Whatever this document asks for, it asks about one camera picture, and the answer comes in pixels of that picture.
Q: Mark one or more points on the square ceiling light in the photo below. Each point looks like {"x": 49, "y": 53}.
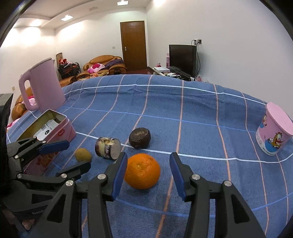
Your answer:
{"x": 66, "y": 17}
{"x": 122, "y": 3}

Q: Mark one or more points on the blue checked cloth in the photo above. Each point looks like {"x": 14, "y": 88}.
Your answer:
{"x": 206, "y": 137}

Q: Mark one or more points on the flat white box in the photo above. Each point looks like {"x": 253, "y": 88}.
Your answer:
{"x": 161, "y": 69}

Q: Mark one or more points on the white printed leaflet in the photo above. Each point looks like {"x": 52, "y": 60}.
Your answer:
{"x": 48, "y": 129}

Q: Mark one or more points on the brown wooden door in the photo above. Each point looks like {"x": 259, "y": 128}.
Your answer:
{"x": 134, "y": 45}

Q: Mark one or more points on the white wall socket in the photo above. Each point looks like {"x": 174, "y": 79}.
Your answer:
{"x": 197, "y": 41}

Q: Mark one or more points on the brown kiwi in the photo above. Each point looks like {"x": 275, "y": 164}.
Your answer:
{"x": 82, "y": 155}

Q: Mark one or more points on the black television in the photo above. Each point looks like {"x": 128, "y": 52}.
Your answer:
{"x": 182, "y": 59}

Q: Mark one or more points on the pink electric kettle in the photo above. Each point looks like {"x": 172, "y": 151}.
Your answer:
{"x": 45, "y": 84}

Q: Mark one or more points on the pink tin box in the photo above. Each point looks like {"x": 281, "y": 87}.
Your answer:
{"x": 64, "y": 133}

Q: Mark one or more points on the dark brown passion fruit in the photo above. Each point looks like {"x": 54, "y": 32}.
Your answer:
{"x": 139, "y": 137}

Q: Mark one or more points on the stacked dark chairs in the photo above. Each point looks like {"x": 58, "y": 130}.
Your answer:
{"x": 68, "y": 67}

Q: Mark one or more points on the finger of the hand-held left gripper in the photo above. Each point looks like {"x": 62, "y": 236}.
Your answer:
{"x": 77, "y": 169}
{"x": 55, "y": 147}

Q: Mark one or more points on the tall pink box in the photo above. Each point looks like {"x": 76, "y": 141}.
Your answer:
{"x": 167, "y": 60}

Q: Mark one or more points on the pink floral pillow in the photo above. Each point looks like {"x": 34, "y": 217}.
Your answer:
{"x": 33, "y": 101}
{"x": 96, "y": 68}
{"x": 12, "y": 124}

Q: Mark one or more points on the orange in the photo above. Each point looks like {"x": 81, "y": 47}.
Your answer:
{"x": 142, "y": 171}

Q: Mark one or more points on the pink cartoon cup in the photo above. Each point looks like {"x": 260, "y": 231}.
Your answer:
{"x": 272, "y": 130}

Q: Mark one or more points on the low television stand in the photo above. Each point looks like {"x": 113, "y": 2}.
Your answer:
{"x": 174, "y": 74}

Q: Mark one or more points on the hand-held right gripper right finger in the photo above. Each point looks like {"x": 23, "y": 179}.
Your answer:
{"x": 177, "y": 179}

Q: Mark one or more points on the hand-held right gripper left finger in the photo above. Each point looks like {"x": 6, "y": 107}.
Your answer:
{"x": 120, "y": 177}

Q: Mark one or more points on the brown leather loveseat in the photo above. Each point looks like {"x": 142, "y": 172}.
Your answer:
{"x": 103, "y": 60}

